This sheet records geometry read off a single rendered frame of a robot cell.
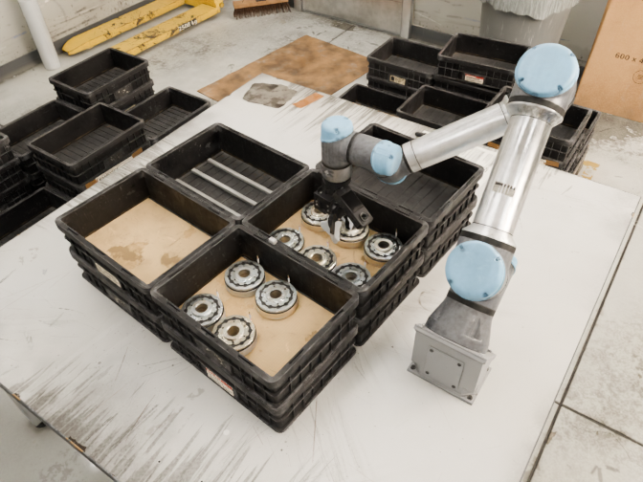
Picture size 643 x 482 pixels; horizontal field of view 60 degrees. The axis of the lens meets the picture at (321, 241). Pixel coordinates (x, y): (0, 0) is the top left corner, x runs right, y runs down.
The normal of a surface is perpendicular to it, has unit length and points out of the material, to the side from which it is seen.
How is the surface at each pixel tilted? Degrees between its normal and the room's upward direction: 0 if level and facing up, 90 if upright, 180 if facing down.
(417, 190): 0
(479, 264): 51
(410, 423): 0
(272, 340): 0
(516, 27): 94
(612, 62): 76
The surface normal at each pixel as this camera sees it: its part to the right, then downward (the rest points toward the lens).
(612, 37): -0.55, 0.41
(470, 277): -0.41, 0.02
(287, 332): -0.03, -0.71
